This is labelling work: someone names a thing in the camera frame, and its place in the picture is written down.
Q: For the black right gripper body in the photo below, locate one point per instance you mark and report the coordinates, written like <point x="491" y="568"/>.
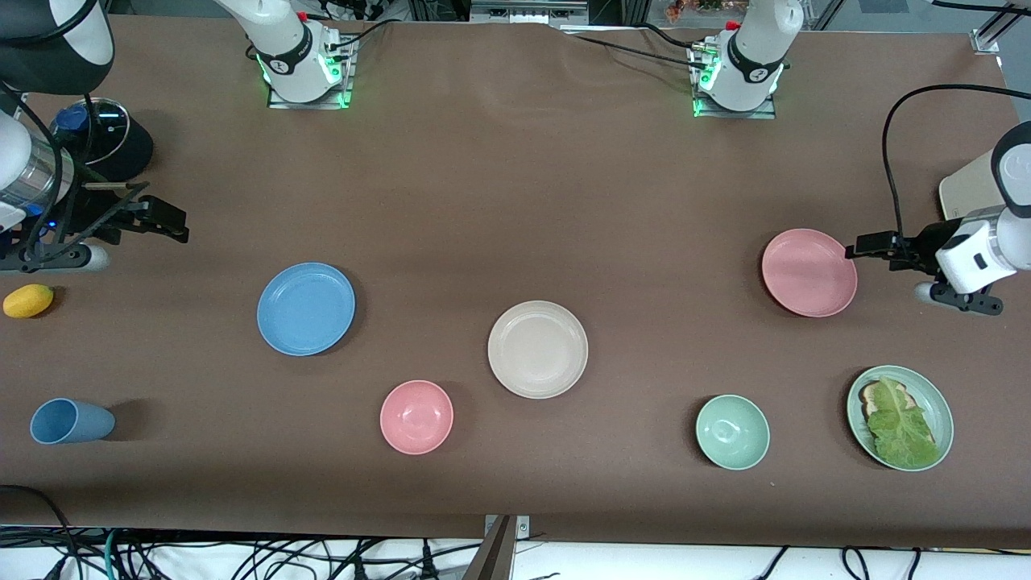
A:
<point x="95" y="218"/>

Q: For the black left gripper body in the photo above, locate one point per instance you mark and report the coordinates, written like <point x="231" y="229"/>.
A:
<point x="929" y="240"/>

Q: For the large pink shallow plate bowl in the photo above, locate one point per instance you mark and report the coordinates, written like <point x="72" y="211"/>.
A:
<point x="809" y="272"/>

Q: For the blue shallow plate bowl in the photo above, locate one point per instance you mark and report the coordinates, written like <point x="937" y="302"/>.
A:
<point x="306" y="308"/>

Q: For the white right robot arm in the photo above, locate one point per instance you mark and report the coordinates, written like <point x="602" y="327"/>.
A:
<point x="286" y="32"/>

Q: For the black pot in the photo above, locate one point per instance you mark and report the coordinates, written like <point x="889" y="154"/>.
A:
<point x="138" y="153"/>

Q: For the beige toaster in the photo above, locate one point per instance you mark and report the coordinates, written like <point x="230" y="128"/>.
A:
<point x="970" y="189"/>

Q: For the glass lid with blue knob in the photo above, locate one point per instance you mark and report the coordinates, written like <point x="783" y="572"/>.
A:
<point x="109" y="133"/>

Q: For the yellow lemon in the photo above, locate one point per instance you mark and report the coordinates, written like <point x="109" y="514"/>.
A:
<point x="28" y="300"/>

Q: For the toasted bread slice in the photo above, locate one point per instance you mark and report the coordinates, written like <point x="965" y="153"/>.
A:
<point x="868" y="396"/>

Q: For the green shallow plate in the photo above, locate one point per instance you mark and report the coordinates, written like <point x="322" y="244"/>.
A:
<point x="936" y="403"/>

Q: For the green lettuce leaf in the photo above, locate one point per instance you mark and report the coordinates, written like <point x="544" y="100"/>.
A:
<point x="902" y="435"/>

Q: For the blue plastic cup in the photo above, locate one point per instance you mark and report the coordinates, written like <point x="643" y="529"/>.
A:
<point x="72" y="421"/>

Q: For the small deep green bowl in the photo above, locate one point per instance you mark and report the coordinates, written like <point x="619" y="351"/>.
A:
<point x="732" y="432"/>

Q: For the small deep pink bowl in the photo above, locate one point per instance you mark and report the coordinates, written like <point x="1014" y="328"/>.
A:
<point x="416" y="417"/>

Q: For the beige shallow plate bowl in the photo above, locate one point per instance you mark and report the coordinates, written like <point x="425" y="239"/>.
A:
<point x="537" y="350"/>

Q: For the grey power strip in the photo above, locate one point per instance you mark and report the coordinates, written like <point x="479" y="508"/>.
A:
<point x="527" y="12"/>

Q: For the dark metal bar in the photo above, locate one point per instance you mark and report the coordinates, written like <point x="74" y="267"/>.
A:
<point x="491" y="560"/>

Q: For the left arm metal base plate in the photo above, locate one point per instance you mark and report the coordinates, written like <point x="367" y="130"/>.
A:
<point x="737" y="114"/>

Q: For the aluminium frame profile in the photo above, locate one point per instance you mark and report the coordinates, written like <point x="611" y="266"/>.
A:
<point x="987" y="40"/>

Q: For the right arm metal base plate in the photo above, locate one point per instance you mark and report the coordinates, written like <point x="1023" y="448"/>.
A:
<point x="346" y="84"/>

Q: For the metal table edge bracket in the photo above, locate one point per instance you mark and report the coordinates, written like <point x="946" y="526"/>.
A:
<point x="523" y="528"/>

